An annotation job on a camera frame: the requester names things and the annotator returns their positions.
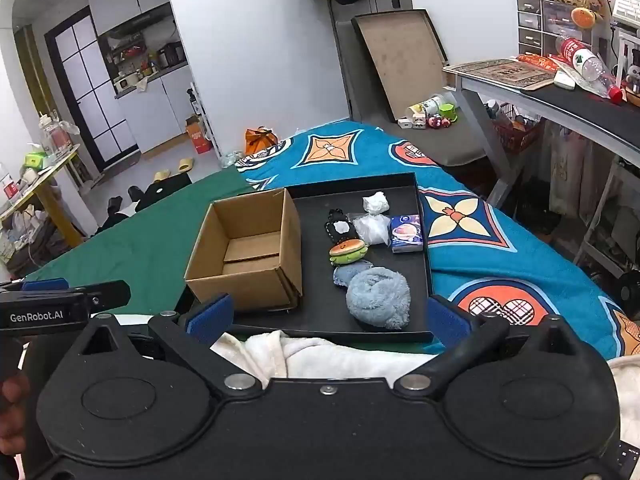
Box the clear plastic bag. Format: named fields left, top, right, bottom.
left=352, top=212, right=392, bottom=247

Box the small blue round cloth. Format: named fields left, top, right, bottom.
left=333, top=261, right=374, bottom=290

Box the black desk mat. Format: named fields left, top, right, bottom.
left=520, top=82, right=640, bottom=150

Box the brown patterned mat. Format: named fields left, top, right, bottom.
left=442, top=58, right=556, bottom=91

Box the blue fuzzy cloth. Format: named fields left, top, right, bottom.
left=346, top=267, right=412, bottom=332

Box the blue printed tissue packet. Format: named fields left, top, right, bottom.
left=389, top=215, right=425, bottom=254

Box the green bed sheet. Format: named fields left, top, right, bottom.
left=22, top=167, right=257, bottom=322

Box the white keyboard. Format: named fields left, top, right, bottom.
left=612, top=0, right=640, bottom=29

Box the grey drawer organizer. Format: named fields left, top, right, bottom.
left=516, top=0, right=609, bottom=59

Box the wooden side table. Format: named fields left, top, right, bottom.
left=0, top=145, right=84, bottom=249

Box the red-label plastic bottle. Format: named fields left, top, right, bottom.
left=555, top=35, right=624, bottom=104

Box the beige tote bag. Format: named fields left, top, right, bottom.
left=548, top=122, right=619, bottom=216

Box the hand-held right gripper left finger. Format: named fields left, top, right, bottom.
left=75, top=294, right=263, bottom=395

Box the brown cardboard box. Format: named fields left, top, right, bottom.
left=184, top=187, right=304, bottom=314

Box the red flat packet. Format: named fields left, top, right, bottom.
left=517, top=53, right=569, bottom=74

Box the black fan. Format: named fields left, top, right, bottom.
left=612, top=267, right=640, bottom=321

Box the black-framed sliding door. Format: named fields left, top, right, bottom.
left=44, top=6, right=141, bottom=171

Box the grey desk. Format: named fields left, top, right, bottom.
left=442, top=60, right=640, bottom=207

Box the blue printed blanket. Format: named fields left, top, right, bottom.
left=235, top=120, right=640, bottom=362

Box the black flat case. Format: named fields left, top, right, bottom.
left=135, top=175, right=194, bottom=211

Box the black-framed brown board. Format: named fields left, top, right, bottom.
left=351, top=9, right=449, bottom=122

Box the person's left hand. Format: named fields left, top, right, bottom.
left=0, top=370, right=32, bottom=456

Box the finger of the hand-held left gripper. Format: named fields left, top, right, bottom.
left=70, top=281, right=132, bottom=318
left=0, top=278, right=71, bottom=293

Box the white crumpled tissue wad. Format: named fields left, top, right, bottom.
left=361, top=191, right=392, bottom=214

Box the white fleece cloth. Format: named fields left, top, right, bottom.
left=606, top=355, right=640, bottom=453
left=210, top=330, right=441, bottom=380

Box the white kitchen counter cabinet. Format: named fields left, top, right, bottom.
left=112, top=62, right=201, bottom=154

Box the orange cardboard box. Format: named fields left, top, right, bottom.
left=186, top=116, right=214, bottom=155

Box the burger plush toy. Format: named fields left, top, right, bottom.
left=328, top=239, right=369, bottom=266

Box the black tray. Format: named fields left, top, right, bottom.
left=175, top=172, right=435, bottom=345

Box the black kitchen appliance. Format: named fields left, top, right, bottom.
left=160, top=42, right=185, bottom=69

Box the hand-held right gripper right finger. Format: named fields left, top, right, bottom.
left=392, top=295, right=573, bottom=393

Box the glass jar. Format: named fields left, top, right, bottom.
left=39, top=115, right=69, bottom=159

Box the orange bag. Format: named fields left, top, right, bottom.
left=244, top=127, right=279, bottom=157

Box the black plush toy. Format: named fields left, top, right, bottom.
left=324, top=208, right=368, bottom=251

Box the orange plush toy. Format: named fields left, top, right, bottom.
left=571, top=6, right=599, bottom=29

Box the red plastic basket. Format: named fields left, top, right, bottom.
left=492, top=102, right=544, bottom=154

